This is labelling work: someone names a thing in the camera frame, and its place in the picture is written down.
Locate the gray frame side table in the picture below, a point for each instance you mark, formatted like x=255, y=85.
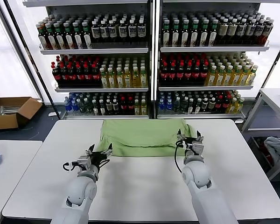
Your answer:
x=272, y=92

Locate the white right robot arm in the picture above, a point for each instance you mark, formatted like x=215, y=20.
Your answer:
x=200, y=182

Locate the dark drink bottle white label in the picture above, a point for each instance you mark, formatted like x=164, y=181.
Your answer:
x=115, y=107
x=122, y=31
x=95, y=32
x=112, y=31
x=132, y=30
x=258, y=29
x=204, y=104
x=109, y=107
x=104, y=32
x=141, y=30
x=211, y=104
x=267, y=29
x=249, y=29
x=241, y=29

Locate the light gray crumpled cloth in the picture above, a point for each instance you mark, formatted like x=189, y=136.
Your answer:
x=276, y=146

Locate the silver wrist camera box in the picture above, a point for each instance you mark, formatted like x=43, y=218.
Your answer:
x=196, y=148
x=83, y=162

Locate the gray metal bars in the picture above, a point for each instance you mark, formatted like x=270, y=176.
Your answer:
x=6, y=109

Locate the brown cardboard box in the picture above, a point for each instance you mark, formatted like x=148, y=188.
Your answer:
x=25, y=111

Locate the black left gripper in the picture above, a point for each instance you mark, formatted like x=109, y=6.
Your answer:
x=99, y=159

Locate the yellow tea bottle green cap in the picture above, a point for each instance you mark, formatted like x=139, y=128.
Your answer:
x=219, y=78
x=244, y=78
x=236, y=78
x=251, y=77
x=104, y=81
x=135, y=81
x=120, y=81
x=211, y=78
x=233, y=106
x=137, y=108
x=227, y=78
x=240, y=106
x=143, y=81
x=128, y=81
x=111, y=81
x=143, y=108

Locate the gray storage bin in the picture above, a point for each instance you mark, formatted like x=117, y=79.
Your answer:
x=278, y=172

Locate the green t-shirt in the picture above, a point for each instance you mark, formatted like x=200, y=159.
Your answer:
x=142, y=140

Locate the small white floor object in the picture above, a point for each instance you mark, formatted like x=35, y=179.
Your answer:
x=53, y=114

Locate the cola bottle red cap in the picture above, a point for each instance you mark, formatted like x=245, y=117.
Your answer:
x=218, y=105
x=72, y=77
x=163, y=75
x=80, y=77
x=88, y=77
x=171, y=75
x=225, y=105
x=57, y=77
x=123, y=107
x=130, y=107
x=179, y=75
x=195, y=75
x=188, y=75
x=95, y=77
x=64, y=77
x=203, y=75

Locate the red item in bin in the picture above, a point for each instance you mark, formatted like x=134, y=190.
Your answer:
x=268, y=156

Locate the gray window post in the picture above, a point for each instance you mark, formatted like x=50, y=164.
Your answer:
x=18, y=48

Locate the dark tea bottle beige label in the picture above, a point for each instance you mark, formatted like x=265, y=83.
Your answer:
x=232, y=30
x=221, y=30

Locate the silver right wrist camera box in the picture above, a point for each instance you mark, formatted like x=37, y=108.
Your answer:
x=196, y=148

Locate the dark drink bottle white cap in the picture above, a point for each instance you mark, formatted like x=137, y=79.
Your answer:
x=102, y=108
x=95, y=108
x=190, y=106
x=197, y=106

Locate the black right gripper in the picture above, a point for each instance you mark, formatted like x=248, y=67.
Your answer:
x=186, y=141

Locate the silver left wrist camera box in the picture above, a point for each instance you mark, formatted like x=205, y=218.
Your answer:
x=83, y=162

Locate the green tinted water bottle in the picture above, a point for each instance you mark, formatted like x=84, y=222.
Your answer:
x=183, y=106
x=80, y=107
x=176, y=106
x=87, y=107

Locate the gray metal shelf rack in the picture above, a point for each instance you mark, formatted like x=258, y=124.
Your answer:
x=212, y=49
x=95, y=51

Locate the blue water bottle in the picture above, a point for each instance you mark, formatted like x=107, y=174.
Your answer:
x=74, y=107
x=169, y=106
x=67, y=106
x=161, y=106

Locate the white side table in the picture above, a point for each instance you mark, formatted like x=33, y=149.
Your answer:
x=14, y=174

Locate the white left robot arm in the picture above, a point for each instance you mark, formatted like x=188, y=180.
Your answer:
x=79, y=191

